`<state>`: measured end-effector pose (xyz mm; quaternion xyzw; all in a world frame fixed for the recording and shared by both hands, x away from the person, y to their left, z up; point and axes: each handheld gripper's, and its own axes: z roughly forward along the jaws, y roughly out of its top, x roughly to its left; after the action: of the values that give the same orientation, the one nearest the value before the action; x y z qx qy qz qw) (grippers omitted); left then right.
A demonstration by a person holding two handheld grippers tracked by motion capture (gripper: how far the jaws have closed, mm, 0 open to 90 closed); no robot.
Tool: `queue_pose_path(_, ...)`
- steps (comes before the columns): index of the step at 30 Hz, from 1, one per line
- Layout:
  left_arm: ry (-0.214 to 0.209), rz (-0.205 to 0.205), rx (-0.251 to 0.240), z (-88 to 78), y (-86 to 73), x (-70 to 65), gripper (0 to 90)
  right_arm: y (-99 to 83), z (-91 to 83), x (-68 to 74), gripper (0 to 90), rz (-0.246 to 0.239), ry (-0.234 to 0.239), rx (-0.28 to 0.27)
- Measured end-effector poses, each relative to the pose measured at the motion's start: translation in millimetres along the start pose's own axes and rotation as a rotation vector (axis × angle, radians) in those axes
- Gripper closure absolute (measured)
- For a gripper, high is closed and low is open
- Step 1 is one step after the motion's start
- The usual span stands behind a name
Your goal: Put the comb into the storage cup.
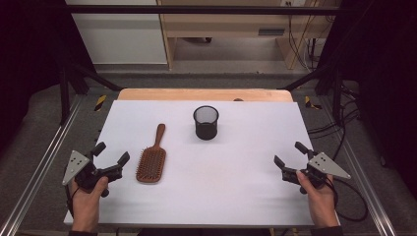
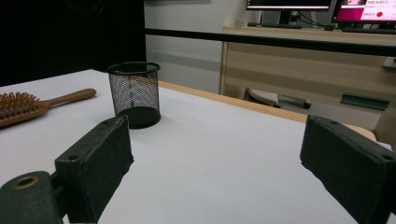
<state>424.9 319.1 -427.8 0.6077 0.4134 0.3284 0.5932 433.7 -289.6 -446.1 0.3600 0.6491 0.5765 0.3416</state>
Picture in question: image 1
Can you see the black metal frame stand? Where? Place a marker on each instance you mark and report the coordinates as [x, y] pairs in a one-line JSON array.
[[336, 95], [65, 95]]

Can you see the black curtain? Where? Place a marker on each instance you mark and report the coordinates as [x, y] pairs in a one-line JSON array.
[[29, 49], [387, 65]]

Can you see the black mesh pen cup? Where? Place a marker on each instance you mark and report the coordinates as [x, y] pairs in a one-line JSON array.
[[206, 124]]

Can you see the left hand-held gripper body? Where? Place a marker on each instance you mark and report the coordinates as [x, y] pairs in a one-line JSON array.
[[82, 173]]

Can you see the aluminium floor rail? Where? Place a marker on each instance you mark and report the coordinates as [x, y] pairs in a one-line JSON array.
[[39, 167], [364, 177]]

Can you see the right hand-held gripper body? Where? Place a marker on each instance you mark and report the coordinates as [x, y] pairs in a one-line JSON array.
[[323, 167]]

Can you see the person's left hand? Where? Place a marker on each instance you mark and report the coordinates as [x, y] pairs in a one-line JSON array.
[[87, 206]]

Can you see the person's right hand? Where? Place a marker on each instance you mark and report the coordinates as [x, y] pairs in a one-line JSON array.
[[319, 201]]

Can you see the white table board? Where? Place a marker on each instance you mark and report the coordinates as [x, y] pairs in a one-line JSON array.
[[209, 183]]

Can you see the light wooden desk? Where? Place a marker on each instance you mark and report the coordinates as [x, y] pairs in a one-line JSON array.
[[229, 24]]

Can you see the brown wooden hairbrush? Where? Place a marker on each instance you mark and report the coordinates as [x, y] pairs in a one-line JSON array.
[[152, 157]]

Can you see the light wooden table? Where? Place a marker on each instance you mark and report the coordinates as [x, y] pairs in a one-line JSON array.
[[183, 94]]

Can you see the white cabinet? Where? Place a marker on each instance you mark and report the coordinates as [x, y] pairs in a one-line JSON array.
[[124, 36]]

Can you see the black horizontal frame bar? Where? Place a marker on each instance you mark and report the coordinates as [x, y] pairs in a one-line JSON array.
[[196, 9]]

